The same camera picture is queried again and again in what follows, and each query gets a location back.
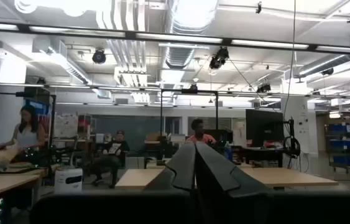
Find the silver ventilation duct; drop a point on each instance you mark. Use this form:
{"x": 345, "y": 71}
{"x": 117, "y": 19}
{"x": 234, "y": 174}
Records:
{"x": 190, "y": 18}

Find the cream fluffy cloth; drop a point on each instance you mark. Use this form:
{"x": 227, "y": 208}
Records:
{"x": 0, "y": 157}

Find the person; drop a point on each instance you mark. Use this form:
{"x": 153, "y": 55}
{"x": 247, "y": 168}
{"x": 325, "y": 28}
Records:
{"x": 199, "y": 135}
{"x": 28, "y": 133}
{"x": 112, "y": 152}

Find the black overhead light bar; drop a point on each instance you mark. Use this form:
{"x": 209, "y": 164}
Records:
{"x": 131, "y": 34}

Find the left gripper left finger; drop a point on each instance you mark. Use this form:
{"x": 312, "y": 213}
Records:
{"x": 184, "y": 168}

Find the black monitor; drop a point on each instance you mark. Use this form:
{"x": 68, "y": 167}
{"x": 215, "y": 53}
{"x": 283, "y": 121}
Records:
{"x": 264, "y": 127}

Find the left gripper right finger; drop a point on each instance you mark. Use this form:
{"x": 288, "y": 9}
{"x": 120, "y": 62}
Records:
{"x": 215, "y": 168}

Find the light wooden table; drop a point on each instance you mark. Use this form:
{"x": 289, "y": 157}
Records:
{"x": 286, "y": 177}
{"x": 0, "y": 185}

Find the water bottle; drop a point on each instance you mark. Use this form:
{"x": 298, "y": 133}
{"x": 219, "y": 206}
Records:
{"x": 227, "y": 151}

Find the blue storage shelving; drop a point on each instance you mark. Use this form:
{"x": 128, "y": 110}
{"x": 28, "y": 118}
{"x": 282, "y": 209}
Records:
{"x": 348, "y": 144}

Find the whiteboard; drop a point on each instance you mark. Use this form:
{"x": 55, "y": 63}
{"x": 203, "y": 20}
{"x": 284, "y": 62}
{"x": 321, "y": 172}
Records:
{"x": 66, "y": 125}

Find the white air purifier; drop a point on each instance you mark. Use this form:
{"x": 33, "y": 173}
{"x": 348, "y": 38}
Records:
{"x": 68, "y": 180}

